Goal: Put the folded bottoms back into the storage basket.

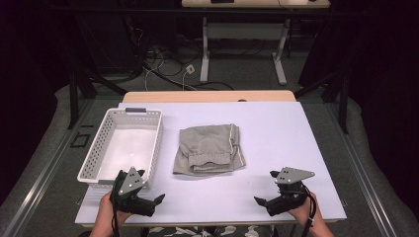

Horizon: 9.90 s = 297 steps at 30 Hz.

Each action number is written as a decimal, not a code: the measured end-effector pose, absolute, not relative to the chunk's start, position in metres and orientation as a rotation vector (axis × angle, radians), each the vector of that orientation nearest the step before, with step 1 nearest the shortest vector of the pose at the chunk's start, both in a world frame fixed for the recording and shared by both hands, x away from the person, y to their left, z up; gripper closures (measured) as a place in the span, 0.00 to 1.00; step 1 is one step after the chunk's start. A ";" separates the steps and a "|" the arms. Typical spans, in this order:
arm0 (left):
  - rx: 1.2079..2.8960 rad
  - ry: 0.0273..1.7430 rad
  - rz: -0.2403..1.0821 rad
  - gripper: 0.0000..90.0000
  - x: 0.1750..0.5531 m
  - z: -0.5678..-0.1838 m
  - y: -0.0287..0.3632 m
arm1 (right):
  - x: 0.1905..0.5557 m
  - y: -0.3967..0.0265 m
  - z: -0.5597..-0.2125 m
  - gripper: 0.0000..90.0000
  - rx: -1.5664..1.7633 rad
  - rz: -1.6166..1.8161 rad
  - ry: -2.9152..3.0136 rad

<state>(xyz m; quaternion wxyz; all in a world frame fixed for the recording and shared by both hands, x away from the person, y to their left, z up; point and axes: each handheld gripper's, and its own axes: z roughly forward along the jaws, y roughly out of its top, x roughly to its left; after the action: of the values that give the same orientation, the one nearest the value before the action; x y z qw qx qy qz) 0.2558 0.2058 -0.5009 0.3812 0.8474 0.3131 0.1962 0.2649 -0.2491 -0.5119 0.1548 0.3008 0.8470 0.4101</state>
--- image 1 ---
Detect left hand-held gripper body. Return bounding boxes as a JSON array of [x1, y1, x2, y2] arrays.
[[109, 166, 157, 218]]

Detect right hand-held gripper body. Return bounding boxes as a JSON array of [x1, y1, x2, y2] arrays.
[[264, 166, 316, 217]]

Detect white perforated plastic basket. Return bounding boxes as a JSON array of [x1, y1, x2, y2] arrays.
[[76, 107, 164, 191]]

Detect grey pants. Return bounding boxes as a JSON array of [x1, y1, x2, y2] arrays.
[[172, 122, 247, 178]]

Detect person's right hand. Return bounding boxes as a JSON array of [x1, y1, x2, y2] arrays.
[[286, 192, 319, 229]]

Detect person's left hand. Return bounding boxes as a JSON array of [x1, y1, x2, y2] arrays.
[[97, 191, 133, 229]]

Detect white table mat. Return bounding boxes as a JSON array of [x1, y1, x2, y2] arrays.
[[74, 101, 348, 227]]

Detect person's camouflage legs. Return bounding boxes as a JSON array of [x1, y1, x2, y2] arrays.
[[143, 224, 275, 237]]

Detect wooden table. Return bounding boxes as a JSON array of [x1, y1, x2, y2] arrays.
[[81, 90, 341, 229]]

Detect black metal stand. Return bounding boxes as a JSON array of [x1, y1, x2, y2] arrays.
[[66, 67, 128, 130], [293, 68, 351, 135]]

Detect white-legged background desk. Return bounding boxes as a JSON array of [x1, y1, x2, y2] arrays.
[[181, 0, 332, 86]]

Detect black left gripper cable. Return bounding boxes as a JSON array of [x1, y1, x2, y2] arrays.
[[112, 200, 121, 237]]

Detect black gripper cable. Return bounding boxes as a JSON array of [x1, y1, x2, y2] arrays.
[[300, 184, 318, 237], [112, 200, 121, 237]]

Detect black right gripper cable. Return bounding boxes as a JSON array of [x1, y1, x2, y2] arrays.
[[300, 184, 318, 237]]

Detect metal floor rail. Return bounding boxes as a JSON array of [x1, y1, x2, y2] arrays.
[[0, 98, 97, 237], [324, 102, 409, 237]]

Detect white floor cable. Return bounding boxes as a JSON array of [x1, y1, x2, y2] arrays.
[[143, 53, 200, 92]]

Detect bundle of black floor cables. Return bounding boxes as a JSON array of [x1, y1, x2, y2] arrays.
[[125, 16, 235, 92]]

